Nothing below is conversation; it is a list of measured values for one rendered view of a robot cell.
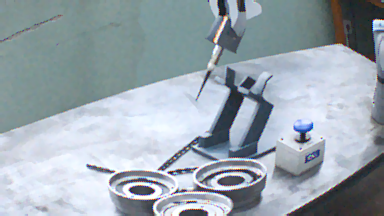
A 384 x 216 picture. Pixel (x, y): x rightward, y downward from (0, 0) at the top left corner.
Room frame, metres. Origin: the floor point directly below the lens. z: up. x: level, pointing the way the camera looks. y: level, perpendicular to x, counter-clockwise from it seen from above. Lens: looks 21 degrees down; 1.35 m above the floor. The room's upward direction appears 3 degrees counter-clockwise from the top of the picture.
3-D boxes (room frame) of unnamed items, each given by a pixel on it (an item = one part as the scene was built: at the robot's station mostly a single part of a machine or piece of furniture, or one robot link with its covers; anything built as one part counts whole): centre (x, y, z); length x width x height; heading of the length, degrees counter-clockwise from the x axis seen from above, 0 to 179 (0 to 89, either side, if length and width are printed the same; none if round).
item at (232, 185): (1.05, -0.05, 0.82); 0.10 x 0.10 x 0.04
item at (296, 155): (1.13, -0.18, 0.82); 0.08 x 0.07 x 0.05; 122
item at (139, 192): (1.02, 0.08, 0.82); 0.10 x 0.10 x 0.04
